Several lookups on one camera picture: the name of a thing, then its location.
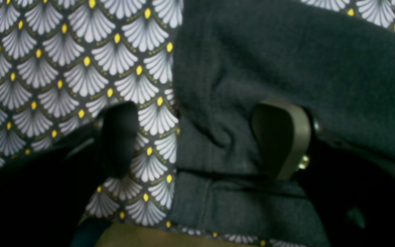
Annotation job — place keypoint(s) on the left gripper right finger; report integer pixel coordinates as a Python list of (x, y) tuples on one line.
[(283, 131)]

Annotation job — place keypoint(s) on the fan-patterned table cloth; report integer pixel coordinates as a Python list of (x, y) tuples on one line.
[(62, 61)]

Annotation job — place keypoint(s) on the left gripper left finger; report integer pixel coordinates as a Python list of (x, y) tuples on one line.
[(116, 130)]

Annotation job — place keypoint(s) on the dark grey T-shirt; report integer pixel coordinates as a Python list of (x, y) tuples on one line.
[(232, 54)]

